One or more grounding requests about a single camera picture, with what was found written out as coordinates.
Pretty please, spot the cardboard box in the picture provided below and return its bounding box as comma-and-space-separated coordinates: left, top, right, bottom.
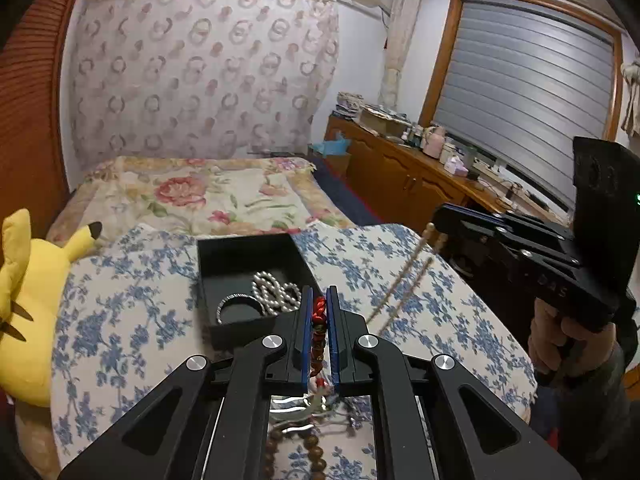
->
357, 105, 402, 137

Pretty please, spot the blue plastic bag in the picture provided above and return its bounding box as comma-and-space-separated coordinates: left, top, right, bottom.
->
307, 131, 352, 159

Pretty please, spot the shiny silver bracelet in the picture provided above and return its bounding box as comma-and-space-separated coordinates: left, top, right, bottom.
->
270, 392, 352, 434

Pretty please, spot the yellow plush toy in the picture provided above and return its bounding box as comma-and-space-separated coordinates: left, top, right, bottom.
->
0, 208, 104, 409

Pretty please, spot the black jewelry box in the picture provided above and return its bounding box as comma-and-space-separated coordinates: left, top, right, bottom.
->
196, 232, 322, 349

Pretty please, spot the blue floral cloth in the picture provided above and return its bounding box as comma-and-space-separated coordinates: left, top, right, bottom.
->
50, 222, 539, 480

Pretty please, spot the brown louvered wooden door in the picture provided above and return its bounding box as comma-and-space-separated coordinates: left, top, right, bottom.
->
0, 0, 94, 242

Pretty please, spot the person's right hand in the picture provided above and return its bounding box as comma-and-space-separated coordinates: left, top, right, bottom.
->
529, 300, 618, 379

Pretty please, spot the red beaded bracelet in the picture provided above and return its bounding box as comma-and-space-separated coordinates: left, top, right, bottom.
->
307, 297, 334, 402

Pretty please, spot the pink kettle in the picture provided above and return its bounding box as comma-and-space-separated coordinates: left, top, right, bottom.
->
422, 126, 447, 157

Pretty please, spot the white lace curtain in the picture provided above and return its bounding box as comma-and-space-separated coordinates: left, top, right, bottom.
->
377, 0, 424, 109

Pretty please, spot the white hanging cloth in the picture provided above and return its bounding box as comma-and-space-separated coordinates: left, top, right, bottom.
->
619, 60, 640, 137

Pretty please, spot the beige bead necklace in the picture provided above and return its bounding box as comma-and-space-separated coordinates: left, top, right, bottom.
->
367, 223, 449, 337

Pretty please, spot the person's right forearm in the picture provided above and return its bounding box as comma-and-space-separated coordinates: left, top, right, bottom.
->
537, 327, 640, 467

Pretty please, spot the grey window blind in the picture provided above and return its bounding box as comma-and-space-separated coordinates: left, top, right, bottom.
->
432, 0, 617, 212

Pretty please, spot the dark blue mattress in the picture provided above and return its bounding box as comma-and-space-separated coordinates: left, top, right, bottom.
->
306, 155, 387, 227

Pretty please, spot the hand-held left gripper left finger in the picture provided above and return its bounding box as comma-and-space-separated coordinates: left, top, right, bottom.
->
57, 286, 314, 480

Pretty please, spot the long wooden cabinet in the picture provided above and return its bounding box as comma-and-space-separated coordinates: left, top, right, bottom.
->
325, 112, 571, 227

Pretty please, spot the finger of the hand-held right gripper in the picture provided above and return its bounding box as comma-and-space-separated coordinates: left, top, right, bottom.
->
432, 207, 584, 286
440, 203, 576, 241

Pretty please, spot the ring patterned wall cloth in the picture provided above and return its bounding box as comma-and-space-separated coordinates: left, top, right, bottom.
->
70, 0, 342, 172

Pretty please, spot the floral bed blanket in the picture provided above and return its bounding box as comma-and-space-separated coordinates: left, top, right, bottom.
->
47, 155, 359, 249

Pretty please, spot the silver bangle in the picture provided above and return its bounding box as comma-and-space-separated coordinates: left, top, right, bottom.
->
216, 292, 266, 326

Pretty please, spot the brown wooden bead bracelet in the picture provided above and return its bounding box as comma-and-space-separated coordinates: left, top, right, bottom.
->
262, 424, 327, 480

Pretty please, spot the white pearl necklace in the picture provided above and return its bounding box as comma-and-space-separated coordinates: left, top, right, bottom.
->
250, 270, 304, 317

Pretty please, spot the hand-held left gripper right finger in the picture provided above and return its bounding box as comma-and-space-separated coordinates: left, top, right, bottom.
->
326, 285, 583, 480

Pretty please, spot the stack of papers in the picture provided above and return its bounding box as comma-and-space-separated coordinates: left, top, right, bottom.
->
335, 91, 364, 119

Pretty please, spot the wooden window frame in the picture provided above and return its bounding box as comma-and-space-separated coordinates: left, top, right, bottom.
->
417, 0, 627, 217

